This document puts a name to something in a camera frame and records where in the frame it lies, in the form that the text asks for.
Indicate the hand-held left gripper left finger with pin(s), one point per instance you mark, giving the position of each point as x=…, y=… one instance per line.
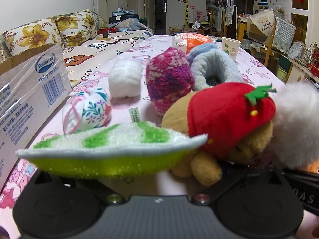
x=62, y=182

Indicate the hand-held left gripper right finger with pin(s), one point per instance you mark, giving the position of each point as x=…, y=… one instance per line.
x=249, y=179

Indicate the teddy bear with red hat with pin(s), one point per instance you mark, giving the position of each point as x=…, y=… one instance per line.
x=224, y=119

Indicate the white fluffy plush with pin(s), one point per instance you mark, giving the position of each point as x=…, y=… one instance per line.
x=296, y=119

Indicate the printed cardboard box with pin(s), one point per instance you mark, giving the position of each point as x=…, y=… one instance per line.
x=25, y=99

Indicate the floral sock bundle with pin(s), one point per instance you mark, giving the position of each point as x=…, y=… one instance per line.
x=97, y=109

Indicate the pink printed tablecloth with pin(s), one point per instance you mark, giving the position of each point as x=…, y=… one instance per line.
x=259, y=74

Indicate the white fluffy sock roll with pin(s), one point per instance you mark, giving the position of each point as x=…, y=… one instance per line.
x=124, y=79

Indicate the light blue fuzzy sock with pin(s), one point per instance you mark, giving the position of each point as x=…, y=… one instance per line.
x=214, y=62

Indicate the pink purple knitted sock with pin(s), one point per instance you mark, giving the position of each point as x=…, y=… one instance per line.
x=167, y=79

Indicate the paper cup with green print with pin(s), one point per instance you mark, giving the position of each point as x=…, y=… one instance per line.
x=230, y=48

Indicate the sofa with cartoon cover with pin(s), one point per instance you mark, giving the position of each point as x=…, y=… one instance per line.
x=99, y=52

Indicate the orange and white tissue pack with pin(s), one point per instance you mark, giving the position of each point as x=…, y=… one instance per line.
x=192, y=42

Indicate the wooden chair with lace cover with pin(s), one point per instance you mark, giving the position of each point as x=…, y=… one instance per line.
x=284, y=33

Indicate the large yellow floral cushion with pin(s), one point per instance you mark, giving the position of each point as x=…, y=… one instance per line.
x=35, y=34

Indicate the beige printed cloth cover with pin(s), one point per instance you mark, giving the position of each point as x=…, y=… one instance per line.
x=261, y=22

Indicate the black bag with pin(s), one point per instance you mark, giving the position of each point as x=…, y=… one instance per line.
x=124, y=21

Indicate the giraffe height chart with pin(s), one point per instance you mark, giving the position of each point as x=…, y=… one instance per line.
x=188, y=5

